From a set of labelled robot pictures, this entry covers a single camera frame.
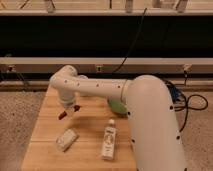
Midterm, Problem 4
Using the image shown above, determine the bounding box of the white wall rail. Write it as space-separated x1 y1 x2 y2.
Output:
0 57 213 74

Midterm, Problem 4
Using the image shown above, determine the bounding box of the blue power adapter box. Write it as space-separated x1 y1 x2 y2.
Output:
170 87 180 102

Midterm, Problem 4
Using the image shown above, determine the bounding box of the green bowl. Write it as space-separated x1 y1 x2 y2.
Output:
107 99 127 115

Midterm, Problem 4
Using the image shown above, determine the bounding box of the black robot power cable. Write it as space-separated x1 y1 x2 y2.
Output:
163 79 209 133

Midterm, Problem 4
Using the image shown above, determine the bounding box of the white squeeze bottle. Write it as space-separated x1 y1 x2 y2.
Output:
101 119 116 160

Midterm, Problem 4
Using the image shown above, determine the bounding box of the white sponge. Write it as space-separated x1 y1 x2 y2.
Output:
56 129 78 151

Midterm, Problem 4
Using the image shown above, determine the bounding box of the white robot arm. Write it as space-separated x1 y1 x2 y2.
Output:
50 65 187 171

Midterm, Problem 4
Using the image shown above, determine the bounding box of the black hanging cable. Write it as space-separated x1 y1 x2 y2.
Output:
111 7 148 74

